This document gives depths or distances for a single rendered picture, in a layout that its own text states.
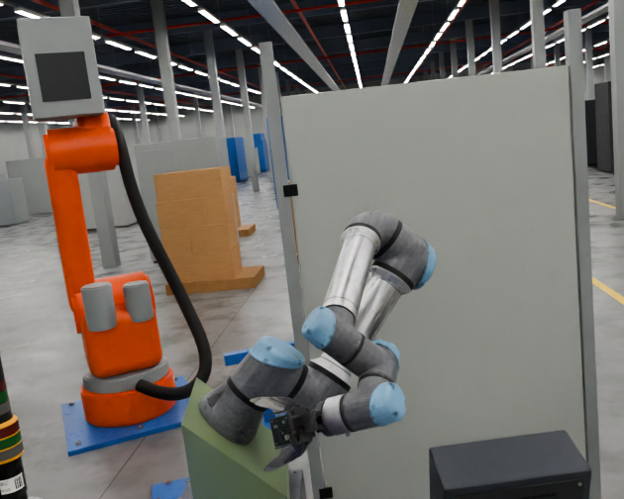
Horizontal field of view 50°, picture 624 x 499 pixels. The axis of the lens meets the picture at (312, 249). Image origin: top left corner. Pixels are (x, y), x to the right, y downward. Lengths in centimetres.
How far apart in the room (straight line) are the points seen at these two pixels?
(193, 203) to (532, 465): 781
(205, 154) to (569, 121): 904
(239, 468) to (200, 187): 742
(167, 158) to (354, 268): 1015
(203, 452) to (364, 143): 145
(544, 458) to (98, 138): 397
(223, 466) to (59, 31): 366
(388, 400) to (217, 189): 756
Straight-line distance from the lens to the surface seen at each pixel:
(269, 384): 152
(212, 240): 883
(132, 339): 476
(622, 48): 1170
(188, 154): 1142
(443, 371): 278
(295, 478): 177
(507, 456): 128
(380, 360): 135
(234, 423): 154
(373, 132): 256
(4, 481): 88
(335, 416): 133
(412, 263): 162
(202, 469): 150
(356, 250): 149
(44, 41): 472
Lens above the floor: 184
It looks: 9 degrees down
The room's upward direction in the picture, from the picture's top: 6 degrees counter-clockwise
